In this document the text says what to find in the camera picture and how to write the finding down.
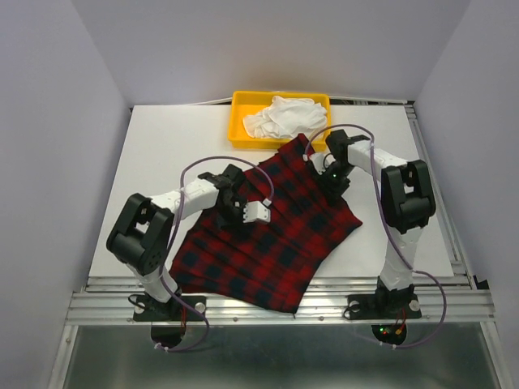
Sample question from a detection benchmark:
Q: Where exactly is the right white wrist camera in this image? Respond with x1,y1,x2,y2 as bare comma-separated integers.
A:
308,152,326,175

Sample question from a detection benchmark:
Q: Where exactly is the white skirt in bin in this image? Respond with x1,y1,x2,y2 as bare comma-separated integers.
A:
242,96,328,139

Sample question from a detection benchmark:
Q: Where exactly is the red plaid pleated skirt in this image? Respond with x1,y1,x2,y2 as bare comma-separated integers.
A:
169,135,362,314

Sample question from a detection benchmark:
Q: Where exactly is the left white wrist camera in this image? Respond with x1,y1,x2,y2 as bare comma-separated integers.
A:
242,201,271,224

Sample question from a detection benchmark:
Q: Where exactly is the yellow plastic bin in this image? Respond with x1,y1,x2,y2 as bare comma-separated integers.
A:
228,91,332,149

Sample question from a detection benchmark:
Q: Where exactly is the aluminium rail frame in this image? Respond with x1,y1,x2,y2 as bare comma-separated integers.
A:
57,104,513,388

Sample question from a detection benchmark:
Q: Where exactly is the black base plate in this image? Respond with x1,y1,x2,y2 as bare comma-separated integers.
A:
127,293,206,323
348,294,422,321

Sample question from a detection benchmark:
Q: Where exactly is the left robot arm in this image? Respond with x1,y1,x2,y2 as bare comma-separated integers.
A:
106,164,246,319

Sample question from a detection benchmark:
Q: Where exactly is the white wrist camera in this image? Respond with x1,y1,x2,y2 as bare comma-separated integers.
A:
308,152,326,175
242,201,271,224

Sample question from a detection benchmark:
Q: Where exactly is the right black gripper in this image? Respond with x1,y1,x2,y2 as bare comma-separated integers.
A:
312,161,354,206

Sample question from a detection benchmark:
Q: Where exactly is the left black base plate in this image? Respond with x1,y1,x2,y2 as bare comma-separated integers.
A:
127,293,206,323

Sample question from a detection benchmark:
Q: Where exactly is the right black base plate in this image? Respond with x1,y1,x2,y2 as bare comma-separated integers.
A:
348,294,422,321

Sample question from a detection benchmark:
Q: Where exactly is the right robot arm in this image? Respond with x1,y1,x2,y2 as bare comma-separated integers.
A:
302,125,436,320

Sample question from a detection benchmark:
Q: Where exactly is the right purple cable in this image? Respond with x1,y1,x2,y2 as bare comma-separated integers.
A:
302,123,449,350

